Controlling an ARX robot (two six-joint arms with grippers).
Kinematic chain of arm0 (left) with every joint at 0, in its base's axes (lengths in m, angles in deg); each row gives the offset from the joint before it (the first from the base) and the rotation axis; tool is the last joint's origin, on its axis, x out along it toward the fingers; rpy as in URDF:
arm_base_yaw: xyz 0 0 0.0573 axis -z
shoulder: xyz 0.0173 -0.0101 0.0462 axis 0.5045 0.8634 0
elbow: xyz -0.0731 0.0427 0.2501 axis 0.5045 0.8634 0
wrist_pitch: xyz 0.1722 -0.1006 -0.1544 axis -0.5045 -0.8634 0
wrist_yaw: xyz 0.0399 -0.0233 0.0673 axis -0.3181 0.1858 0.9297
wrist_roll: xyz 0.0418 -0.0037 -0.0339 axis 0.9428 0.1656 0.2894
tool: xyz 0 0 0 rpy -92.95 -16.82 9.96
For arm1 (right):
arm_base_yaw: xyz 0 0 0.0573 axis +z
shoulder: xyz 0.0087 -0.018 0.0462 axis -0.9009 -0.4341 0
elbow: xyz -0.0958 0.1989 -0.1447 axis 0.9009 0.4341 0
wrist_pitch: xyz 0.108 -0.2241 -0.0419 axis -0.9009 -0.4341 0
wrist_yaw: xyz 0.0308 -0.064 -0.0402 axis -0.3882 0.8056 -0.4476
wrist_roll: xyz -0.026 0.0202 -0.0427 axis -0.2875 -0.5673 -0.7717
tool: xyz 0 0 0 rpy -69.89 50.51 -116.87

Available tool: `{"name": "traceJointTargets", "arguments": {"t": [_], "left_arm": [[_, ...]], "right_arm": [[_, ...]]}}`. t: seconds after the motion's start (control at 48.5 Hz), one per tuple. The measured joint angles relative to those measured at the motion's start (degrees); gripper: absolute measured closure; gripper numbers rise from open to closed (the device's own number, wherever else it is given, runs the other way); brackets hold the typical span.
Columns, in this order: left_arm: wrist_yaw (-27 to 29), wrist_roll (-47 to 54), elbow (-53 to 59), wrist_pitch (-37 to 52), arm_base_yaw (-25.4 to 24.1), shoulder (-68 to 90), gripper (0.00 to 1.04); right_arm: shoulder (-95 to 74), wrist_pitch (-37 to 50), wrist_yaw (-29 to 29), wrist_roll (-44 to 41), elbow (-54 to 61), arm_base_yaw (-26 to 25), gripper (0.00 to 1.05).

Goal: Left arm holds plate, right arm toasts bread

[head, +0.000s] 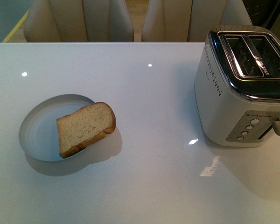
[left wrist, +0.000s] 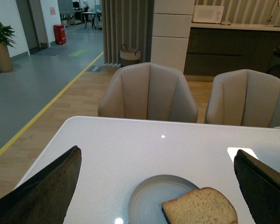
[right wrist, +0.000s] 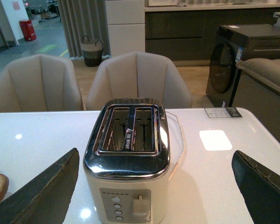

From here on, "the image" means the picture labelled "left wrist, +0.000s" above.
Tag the beige chair right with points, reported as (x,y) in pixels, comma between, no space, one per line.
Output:
(244,98)

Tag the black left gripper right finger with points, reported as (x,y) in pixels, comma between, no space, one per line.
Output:
(260,187)

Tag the potted green plant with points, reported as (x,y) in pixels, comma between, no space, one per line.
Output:
(6,39)

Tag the beige chair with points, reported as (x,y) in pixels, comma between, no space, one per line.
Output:
(149,91)
(244,98)

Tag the beige chair left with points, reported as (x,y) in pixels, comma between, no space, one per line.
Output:
(149,91)

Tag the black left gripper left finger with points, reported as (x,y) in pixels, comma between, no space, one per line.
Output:
(45,197)

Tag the distant work table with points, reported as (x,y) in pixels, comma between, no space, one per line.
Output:
(94,18)

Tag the woven basket with handles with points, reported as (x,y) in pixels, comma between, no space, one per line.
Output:
(129,56)

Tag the red box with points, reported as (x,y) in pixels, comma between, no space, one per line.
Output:
(59,33)

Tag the white microwave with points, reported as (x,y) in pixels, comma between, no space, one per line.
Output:
(207,14)

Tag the dark kitchen counter cabinet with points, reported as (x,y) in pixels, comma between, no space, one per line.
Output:
(212,51)

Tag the white pillar cabinet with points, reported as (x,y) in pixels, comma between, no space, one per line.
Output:
(170,36)

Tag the grey round plate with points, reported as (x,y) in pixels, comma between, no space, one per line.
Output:
(145,202)

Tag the slice of brown bread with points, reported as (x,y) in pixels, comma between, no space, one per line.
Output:
(200,206)

